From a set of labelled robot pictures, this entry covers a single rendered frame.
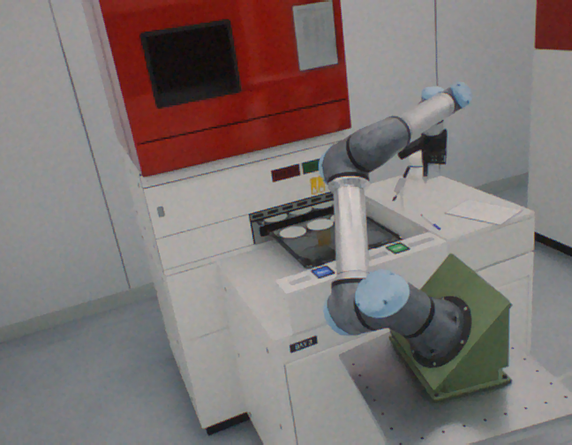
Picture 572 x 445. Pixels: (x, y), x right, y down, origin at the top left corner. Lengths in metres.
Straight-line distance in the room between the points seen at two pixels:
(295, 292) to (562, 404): 0.72
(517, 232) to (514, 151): 2.92
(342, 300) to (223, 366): 1.11
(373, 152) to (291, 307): 0.50
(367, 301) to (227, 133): 0.94
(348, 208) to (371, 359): 0.41
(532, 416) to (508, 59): 3.58
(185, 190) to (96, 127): 1.50
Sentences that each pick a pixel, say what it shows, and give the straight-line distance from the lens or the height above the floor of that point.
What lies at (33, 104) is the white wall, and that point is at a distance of 3.48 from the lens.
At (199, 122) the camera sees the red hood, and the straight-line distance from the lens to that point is 2.00.
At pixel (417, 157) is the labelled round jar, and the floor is 1.06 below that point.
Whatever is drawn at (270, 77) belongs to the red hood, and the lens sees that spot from 2.06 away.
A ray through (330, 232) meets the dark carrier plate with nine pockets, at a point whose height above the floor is 0.90.
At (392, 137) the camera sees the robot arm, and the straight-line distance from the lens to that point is 1.51.
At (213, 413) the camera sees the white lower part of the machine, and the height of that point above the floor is 0.14.
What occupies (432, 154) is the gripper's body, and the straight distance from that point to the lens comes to 2.05.
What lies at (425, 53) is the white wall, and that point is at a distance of 4.24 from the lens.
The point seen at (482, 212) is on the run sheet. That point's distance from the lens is 2.03.
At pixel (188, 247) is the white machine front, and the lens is 2.16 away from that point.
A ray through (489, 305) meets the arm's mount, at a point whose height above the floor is 1.02.
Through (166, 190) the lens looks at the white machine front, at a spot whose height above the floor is 1.15.
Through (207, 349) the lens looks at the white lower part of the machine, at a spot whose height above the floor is 0.45.
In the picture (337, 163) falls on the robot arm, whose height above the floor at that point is 1.30.
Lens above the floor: 1.76
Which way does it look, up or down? 23 degrees down
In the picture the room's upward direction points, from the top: 8 degrees counter-clockwise
